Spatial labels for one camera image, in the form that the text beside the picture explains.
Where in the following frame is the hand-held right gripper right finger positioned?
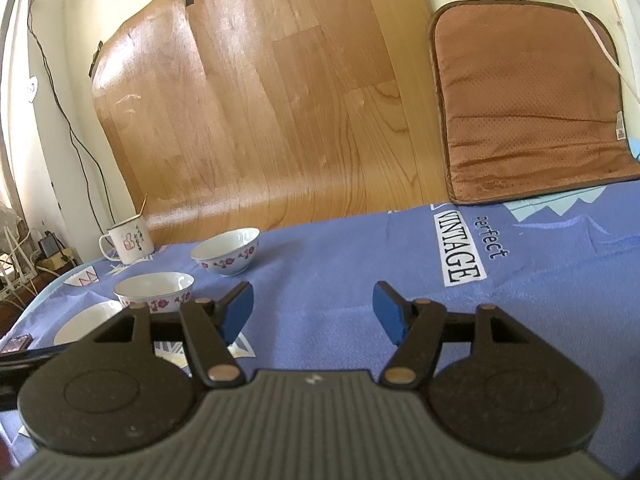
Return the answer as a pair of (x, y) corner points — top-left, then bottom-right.
(372, 281), (546, 389)

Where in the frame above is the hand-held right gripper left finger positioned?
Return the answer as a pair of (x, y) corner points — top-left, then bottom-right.
(75, 281), (254, 389)

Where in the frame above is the floral white bowl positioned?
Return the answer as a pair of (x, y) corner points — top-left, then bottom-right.
(191, 227), (261, 278)
(113, 272), (196, 313)

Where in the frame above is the small floral white plate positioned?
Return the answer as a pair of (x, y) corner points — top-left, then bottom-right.
(53, 301), (126, 347)

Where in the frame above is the blue printed blanket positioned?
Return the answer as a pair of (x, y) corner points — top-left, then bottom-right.
(0, 185), (640, 476)

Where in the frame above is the yellow box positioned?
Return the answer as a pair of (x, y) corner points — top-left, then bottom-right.
(42, 250), (81, 270)

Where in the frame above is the white enamel mug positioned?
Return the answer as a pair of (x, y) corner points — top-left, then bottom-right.
(98, 213), (156, 266)

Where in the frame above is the wood-pattern laminate board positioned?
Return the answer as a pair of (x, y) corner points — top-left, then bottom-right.
(91, 0), (448, 246)

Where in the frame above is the brown seat cushion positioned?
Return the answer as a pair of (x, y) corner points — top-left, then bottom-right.
(428, 0), (640, 207)

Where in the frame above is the white wire rack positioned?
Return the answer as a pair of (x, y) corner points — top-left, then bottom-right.
(0, 225), (43, 306)

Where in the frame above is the thin black cable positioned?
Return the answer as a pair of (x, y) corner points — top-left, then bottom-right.
(27, 0), (116, 231)

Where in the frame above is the white power cable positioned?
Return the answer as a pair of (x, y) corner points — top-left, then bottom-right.
(530, 0), (640, 161)

